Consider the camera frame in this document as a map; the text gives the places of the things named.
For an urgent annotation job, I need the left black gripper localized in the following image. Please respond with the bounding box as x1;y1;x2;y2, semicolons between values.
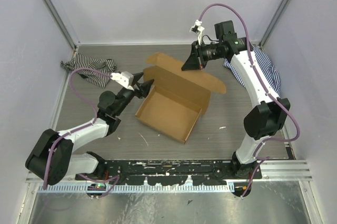
115;72;154;116

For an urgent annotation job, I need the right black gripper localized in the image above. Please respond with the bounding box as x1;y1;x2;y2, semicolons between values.
181;39;223;71

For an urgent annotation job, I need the brown cardboard box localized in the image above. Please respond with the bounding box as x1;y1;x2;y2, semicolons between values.
135;53;226;143

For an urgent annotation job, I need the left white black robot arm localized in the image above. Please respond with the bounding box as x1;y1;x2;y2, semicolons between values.
25;72;154;187

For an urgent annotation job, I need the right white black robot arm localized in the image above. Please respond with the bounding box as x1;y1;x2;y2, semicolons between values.
181;20;290;179

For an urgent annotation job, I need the black white striped cloth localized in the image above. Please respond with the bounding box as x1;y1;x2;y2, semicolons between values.
60;53;117;88

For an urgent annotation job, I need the blue white striped cloth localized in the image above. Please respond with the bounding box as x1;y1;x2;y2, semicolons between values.
223;46;281;95

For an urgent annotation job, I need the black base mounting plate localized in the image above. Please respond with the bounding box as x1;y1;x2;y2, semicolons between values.
75;159;264;186

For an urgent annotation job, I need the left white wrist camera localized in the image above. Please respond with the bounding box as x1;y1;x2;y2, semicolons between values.
110;71;134;90

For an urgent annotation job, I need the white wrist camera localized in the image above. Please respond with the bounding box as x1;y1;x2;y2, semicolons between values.
190;20;205;45
110;71;134;90

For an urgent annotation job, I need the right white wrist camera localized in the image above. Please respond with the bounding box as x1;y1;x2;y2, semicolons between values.
190;20;205;45

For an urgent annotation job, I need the right aluminium frame post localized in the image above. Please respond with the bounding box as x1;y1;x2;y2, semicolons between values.
259;0;291;48

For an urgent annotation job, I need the aluminium frame post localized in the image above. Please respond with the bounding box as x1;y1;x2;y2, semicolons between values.
259;0;291;48
42;0;77;50

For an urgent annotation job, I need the slotted grey cable duct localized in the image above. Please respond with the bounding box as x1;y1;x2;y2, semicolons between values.
37;182;234;193

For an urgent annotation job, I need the aluminium front rail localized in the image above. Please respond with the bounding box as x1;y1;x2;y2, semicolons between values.
25;159;313;182

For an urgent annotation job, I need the left aluminium frame post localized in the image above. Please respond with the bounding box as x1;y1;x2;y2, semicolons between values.
42;0;77;50

